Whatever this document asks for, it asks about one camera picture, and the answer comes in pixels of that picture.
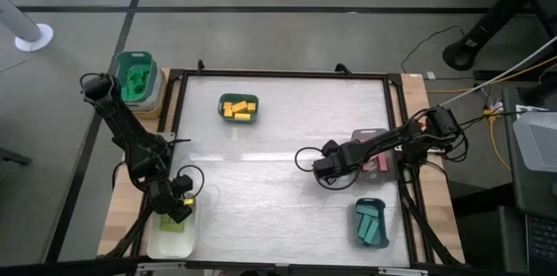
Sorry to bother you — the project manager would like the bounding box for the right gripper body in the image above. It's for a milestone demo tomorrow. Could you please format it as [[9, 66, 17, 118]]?
[[312, 143, 369, 179]]

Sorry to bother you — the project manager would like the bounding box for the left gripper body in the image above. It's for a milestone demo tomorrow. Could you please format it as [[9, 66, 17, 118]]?
[[150, 178, 186, 216]]

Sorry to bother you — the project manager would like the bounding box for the pile of green blocks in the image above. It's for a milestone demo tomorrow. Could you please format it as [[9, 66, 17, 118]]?
[[121, 66, 151, 101]]

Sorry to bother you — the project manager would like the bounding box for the white plastic bin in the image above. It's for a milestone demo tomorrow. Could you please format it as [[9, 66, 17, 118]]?
[[146, 195, 200, 260]]

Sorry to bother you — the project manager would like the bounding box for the clear grey plastic bin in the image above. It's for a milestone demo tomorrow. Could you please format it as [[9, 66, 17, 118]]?
[[351, 127, 399, 185]]

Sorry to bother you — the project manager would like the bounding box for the blue-grey plastic bin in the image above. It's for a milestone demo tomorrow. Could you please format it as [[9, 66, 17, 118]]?
[[351, 197, 391, 250]]

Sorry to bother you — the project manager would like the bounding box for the grey metal bar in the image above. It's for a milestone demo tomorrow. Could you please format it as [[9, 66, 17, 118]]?
[[135, 260, 430, 276]]

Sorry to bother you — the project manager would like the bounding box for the dark green small bin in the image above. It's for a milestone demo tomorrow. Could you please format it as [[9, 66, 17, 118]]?
[[217, 92, 260, 124]]

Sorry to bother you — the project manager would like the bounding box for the teal storage bin stack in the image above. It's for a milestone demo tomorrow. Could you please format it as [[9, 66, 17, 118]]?
[[113, 50, 166, 114]]

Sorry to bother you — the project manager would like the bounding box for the dark furniture foot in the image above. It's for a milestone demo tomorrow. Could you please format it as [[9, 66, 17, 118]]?
[[0, 146, 34, 168]]

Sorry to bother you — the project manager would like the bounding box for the power strip with plugs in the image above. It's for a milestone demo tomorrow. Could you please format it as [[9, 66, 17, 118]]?
[[481, 100, 504, 124]]

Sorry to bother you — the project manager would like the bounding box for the black floor stand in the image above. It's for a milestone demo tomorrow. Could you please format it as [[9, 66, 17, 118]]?
[[441, 0, 557, 71]]

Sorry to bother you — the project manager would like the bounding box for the grey plastic box lid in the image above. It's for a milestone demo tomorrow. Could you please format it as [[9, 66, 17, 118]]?
[[512, 110, 557, 173]]

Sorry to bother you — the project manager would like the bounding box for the white pole stand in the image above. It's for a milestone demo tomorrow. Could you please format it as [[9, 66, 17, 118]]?
[[0, 0, 56, 53]]

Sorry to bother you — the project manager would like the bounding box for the black keyboard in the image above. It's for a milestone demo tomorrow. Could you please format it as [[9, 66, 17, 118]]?
[[524, 212, 557, 275]]

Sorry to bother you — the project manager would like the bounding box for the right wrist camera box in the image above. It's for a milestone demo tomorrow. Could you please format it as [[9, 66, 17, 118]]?
[[320, 138, 339, 156]]

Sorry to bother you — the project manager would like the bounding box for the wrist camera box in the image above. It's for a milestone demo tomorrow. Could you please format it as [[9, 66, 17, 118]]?
[[320, 138, 339, 156], [171, 174, 195, 192]]

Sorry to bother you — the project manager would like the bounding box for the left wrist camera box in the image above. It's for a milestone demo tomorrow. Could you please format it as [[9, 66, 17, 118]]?
[[171, 174, 195, 192]]

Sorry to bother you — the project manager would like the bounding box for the black cable bundle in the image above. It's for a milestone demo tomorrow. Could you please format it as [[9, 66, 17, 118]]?
[[398, 179, 462, 266], [102, 166, 175, 259]]

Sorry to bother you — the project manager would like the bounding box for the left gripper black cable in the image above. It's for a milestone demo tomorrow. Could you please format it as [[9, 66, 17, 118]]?
[[178, 165, 205, 199]]

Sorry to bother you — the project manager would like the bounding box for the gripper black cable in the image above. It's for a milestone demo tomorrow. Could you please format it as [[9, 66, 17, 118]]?
[[178, 165, 205, 199], [294, 146, 349, 192]]

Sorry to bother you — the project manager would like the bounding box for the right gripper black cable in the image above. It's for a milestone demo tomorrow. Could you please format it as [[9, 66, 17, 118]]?
[[294, 146, 349, 192]]

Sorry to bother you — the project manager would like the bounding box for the black table frame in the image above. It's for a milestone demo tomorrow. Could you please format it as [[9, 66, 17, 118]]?
[[156, 65, 465, 268]]

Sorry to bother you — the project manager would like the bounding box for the long yellow cable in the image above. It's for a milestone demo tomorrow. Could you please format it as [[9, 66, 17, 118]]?
[[426, 56, 557, 94]]

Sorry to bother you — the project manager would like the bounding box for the black floor cable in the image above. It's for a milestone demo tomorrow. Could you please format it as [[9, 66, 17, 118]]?
[[399, 24, 466, 75]]

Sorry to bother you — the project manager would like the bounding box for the white cable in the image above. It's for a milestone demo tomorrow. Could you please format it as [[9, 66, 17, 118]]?
[[436, 36, 557, 107]]

